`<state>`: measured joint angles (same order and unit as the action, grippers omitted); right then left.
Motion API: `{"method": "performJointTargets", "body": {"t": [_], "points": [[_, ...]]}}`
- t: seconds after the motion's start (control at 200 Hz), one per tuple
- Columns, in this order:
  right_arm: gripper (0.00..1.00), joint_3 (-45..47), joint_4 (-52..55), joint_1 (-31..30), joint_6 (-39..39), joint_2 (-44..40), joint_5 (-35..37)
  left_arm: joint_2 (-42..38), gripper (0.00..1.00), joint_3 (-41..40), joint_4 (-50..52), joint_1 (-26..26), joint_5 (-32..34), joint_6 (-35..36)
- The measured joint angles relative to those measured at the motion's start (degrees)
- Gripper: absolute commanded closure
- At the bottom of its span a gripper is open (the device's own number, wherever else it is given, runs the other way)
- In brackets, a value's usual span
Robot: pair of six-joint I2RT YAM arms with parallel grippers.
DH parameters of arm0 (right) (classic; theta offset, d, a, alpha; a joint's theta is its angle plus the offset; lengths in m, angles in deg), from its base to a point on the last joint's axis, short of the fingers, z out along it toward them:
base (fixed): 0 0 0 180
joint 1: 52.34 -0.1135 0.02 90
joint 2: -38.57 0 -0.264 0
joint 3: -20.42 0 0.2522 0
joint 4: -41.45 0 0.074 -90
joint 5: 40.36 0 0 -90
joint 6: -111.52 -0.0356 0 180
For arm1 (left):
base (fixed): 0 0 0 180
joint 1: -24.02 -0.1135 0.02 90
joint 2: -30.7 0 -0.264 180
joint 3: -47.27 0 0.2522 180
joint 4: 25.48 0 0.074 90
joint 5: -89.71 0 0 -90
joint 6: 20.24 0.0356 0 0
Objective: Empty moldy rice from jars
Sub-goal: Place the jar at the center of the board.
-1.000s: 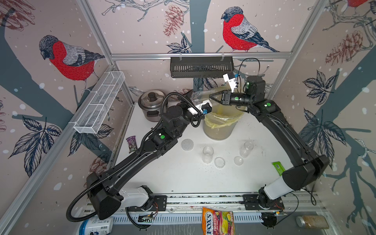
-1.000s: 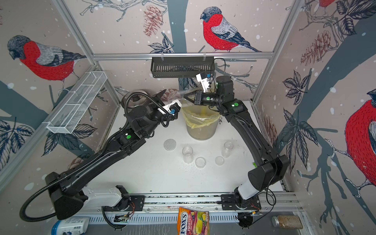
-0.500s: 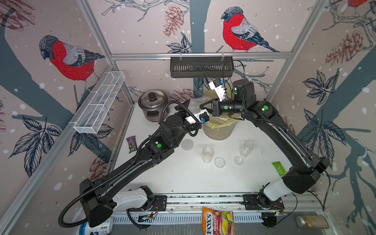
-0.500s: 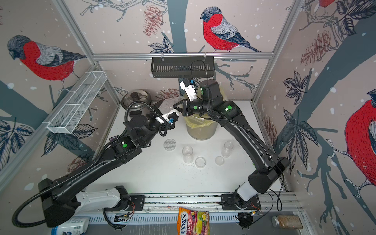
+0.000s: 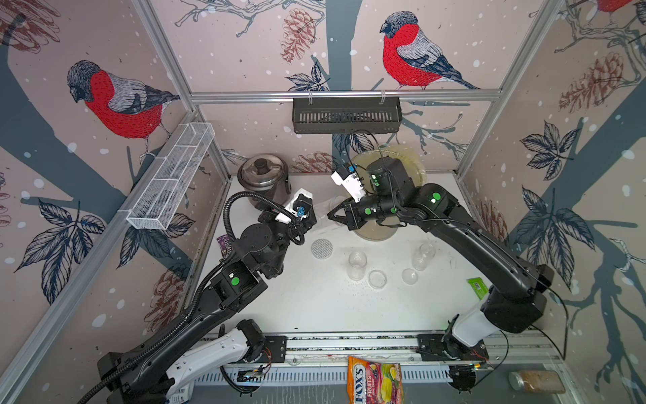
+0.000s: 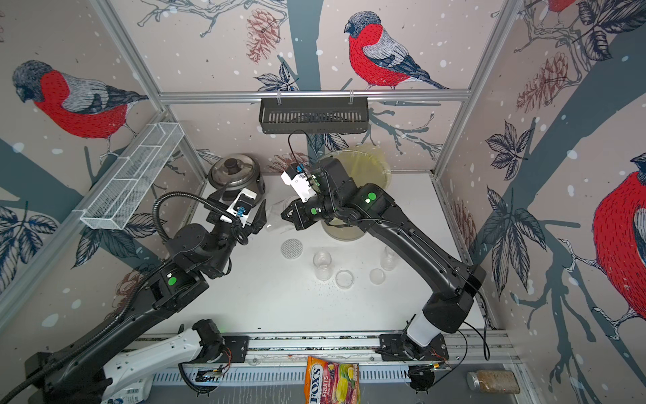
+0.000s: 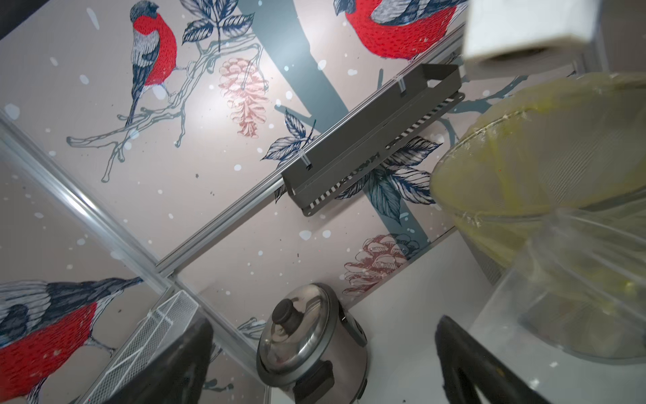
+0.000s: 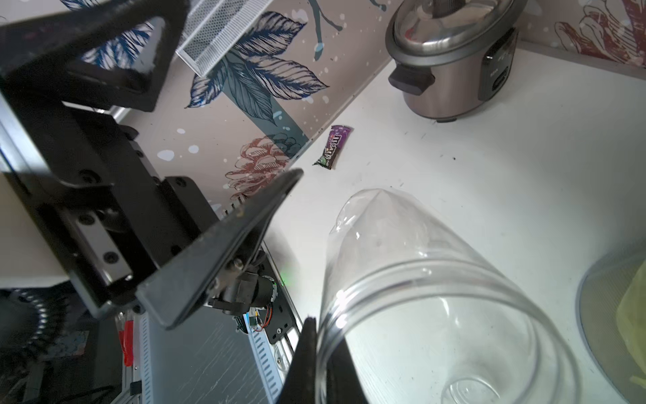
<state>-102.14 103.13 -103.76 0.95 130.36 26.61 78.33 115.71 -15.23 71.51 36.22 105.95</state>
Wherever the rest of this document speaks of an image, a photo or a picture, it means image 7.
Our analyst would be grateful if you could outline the mesh bin with yellow bag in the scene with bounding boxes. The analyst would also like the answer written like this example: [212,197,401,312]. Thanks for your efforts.
[430,73,645,268]

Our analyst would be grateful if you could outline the silver rice cooker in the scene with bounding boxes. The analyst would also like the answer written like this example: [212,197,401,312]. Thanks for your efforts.
[257,283,369,403]

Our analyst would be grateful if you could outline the clear jar with top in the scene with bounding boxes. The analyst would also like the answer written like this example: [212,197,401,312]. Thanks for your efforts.
[469,210,645,403]

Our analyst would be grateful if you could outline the white wire mesh shelf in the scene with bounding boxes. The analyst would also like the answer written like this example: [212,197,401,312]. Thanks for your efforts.
[77,291,199,403]

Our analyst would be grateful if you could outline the black hanging wire basket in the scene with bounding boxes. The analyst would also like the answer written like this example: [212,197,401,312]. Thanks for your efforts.
[282,64,464,216]

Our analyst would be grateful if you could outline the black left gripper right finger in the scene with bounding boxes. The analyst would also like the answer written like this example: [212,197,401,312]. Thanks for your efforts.
[435,316,548,404]

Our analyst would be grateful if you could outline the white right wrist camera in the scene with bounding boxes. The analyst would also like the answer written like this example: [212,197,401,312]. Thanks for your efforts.
[462,0,602,80]

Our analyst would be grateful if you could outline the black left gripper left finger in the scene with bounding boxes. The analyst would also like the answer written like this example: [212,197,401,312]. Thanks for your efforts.
[107,319,214,404]

